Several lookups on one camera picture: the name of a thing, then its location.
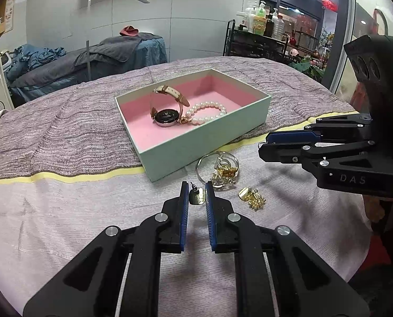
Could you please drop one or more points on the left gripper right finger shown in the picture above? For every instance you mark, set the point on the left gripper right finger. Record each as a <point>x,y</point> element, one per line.
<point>222,238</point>

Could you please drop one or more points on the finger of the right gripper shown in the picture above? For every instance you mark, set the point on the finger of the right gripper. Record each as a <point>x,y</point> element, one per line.
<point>294,136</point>
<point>286,153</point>

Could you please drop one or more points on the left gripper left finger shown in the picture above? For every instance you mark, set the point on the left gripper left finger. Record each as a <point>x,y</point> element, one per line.
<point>173,236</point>

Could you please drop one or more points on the gold leaf earring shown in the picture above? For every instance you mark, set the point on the gold leaf earring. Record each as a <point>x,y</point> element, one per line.
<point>196,196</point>

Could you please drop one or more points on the small gold charm cluster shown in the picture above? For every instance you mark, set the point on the small gold charm cluster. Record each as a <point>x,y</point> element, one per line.
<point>252,197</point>

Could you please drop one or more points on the large silver bangle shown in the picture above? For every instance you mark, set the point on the large silver bangle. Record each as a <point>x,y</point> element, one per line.
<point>205,167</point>

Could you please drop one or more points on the beige leather strap watch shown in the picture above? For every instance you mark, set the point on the beige leather strap watch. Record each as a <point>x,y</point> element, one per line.
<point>168,117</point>

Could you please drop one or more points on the gold chain jewelry pile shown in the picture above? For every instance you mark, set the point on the gold chain jewelry pile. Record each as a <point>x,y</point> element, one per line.
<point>226,172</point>

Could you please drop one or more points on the black shelf cart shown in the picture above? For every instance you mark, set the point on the black shelf cart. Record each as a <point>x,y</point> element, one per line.
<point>240,43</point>

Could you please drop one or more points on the clear plastic bottle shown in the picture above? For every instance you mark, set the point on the clear plastic bottle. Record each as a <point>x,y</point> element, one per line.
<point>279,26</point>

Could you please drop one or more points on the mint box pink lining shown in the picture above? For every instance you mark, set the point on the mint box pink lining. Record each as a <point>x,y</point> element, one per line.
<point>221,110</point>

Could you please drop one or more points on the yellow green bottle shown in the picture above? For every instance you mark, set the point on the yellow green bottle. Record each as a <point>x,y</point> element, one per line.
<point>259,19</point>

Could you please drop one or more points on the purple knit bed blanket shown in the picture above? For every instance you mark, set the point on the purple knit bed blanket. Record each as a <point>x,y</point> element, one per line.
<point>79,131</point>

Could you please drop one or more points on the red cloth on bed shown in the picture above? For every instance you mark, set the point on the red cloth on bed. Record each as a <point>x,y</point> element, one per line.
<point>129,31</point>

